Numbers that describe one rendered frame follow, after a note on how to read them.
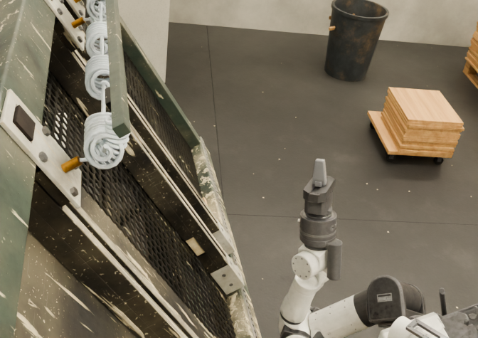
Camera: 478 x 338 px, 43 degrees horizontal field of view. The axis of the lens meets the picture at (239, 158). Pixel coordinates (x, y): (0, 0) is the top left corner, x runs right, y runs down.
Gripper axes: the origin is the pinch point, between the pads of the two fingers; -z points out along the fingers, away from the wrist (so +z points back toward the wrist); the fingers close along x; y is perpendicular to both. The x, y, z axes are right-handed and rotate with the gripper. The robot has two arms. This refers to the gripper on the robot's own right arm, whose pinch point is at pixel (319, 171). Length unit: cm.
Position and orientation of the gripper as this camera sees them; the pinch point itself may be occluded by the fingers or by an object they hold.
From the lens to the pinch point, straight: 144.1
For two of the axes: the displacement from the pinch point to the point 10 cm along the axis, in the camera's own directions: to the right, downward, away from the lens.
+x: -3.6, 3.2, -8.8
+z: 0.2, 9.4, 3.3
